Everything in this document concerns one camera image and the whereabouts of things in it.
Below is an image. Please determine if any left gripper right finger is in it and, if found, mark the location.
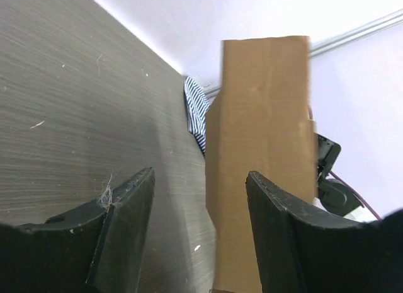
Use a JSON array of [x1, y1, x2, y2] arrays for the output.
[[246, 171, 402, 292]]

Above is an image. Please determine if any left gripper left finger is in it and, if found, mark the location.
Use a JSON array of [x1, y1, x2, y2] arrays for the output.
[[1, 168, 156, 292]]

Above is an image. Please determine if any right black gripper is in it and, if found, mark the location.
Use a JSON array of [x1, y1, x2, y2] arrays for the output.
[[317, 134, 359, 214]]

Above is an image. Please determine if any brown cardboard box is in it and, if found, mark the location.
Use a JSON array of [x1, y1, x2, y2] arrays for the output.
[[205, 36, 317, 292]]

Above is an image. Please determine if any blue white striped cloth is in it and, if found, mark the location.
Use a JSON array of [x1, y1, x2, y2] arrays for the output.
[[184, 76, 210, 155]]

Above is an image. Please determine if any right aluminium corner post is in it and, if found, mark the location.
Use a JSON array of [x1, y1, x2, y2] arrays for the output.
[[204, 9, 403, 98]]

